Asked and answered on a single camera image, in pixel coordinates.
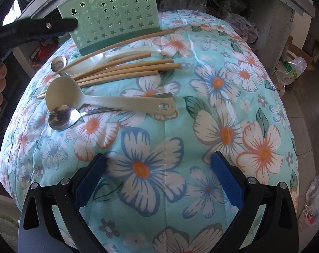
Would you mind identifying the small steel spoon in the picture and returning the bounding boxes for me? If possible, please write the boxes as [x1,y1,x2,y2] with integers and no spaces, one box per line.
[51,55,67,73]

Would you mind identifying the beige plastic ladle spoon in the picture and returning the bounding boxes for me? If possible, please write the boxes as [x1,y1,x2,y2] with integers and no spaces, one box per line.
[45,76,176,116]

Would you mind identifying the large steel spoon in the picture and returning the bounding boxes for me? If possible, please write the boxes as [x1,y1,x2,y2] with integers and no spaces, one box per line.
[48,92,174,132]

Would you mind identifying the wooden chopstick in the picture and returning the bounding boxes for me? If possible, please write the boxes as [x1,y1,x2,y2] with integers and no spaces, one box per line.
[77,71,158,87]
[37,63,181,100]
[54,29,174,75]
[71,51,151,80]
[71,59,174,81]

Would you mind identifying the green perforated utensil holder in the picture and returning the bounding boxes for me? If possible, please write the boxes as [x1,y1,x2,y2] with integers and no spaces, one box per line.
[57,0,160,55]

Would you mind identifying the floral turquoise tablecloth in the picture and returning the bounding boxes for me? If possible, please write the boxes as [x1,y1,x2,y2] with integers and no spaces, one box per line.
[0,10,299,252]

